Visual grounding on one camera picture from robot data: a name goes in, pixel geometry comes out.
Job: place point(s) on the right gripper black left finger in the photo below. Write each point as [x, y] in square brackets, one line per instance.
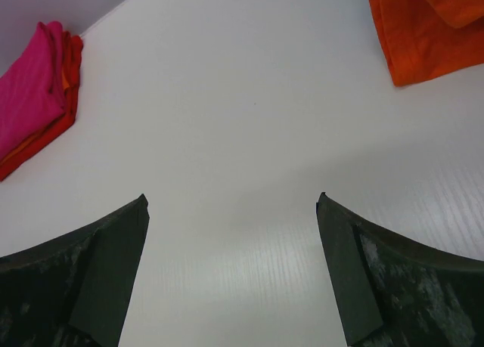
[75, 289]

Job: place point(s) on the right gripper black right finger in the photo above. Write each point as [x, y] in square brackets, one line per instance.
[393, 291]

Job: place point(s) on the orange t-shirt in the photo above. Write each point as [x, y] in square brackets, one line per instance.
[425, 39]

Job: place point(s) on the folded red t-shirt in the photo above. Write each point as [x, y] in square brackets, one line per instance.
[70, 75]

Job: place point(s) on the folded pink t-shirt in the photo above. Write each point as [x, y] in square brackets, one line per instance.
[33, 87]

